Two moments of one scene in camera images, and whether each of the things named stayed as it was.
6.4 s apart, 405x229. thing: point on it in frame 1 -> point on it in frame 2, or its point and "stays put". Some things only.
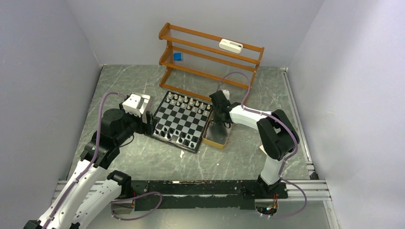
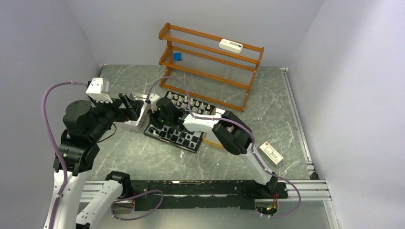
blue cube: (177, 56) stays put
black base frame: (194, 195) stays put
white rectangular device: (230, 46) stays put
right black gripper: (216, 118) -> (153, 118)
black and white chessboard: (181, 120) stays put
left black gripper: (148, 127) -> (132, 110)
